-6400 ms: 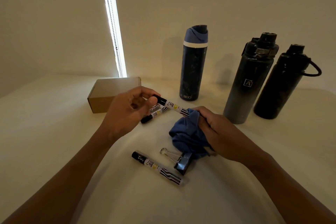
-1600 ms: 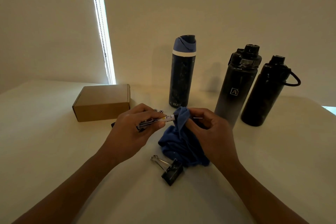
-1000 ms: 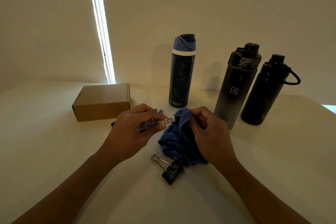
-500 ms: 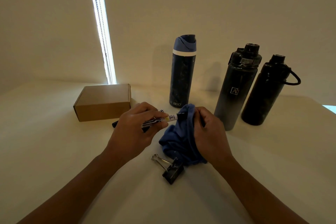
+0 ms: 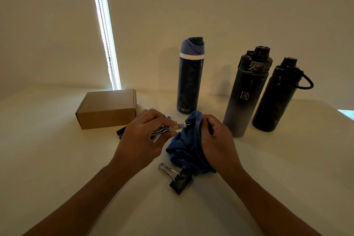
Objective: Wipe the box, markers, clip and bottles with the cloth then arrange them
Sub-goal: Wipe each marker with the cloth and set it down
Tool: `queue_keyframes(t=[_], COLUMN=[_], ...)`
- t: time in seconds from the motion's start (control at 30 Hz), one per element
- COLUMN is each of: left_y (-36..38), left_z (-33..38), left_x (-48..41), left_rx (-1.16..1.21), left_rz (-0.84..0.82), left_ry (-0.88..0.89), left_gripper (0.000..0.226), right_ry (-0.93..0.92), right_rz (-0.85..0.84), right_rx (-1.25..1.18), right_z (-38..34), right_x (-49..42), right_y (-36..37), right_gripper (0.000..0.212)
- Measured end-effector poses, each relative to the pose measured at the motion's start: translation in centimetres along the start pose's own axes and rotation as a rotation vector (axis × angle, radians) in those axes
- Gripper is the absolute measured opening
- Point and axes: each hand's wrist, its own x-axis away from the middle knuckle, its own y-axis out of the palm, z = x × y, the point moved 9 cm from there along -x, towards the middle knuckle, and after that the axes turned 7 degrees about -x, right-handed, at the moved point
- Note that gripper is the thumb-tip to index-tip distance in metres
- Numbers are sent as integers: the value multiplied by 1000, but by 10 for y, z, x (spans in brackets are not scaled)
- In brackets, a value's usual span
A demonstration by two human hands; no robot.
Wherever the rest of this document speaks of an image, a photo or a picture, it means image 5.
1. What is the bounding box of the person's left hand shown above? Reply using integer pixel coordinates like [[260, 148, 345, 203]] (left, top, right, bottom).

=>
[[110, 108, 177, 178]]

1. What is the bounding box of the person's right hand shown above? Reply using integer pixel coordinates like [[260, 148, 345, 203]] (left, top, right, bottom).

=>
[[200, 114, 247, 183]]

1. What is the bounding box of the blue cloth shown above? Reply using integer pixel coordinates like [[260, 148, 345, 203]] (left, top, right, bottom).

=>
[[165, 110, 217, 176]]

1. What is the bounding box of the brown paper box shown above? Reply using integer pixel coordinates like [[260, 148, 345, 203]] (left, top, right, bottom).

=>
[[75, 89, 138, 130]]

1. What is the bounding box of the black binder clip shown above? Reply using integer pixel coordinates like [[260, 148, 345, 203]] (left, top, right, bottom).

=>
[[157, 163, 193, 195]]

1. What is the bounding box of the black grey gradient bottle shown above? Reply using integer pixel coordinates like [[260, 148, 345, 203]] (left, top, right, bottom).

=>
[[222, 46, 274, 138]]

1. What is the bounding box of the navy bottle with blue lid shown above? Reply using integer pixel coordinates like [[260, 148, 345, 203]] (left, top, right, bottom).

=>
[[177, 37, 205, 115]]

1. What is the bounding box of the black bottle with loop handle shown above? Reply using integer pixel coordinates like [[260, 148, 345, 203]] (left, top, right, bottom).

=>
[[252, 57, 315, 132]]

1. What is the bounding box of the person's right forearm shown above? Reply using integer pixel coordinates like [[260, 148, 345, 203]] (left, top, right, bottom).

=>
[[225, 169, 323, 236]]

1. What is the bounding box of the person's left forearm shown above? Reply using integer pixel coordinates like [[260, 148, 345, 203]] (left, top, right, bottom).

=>
[[22, 161, 128, 236]]

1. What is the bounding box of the beaded blind chain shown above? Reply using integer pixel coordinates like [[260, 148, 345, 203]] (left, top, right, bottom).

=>
[[90, 0, 119, 90]]

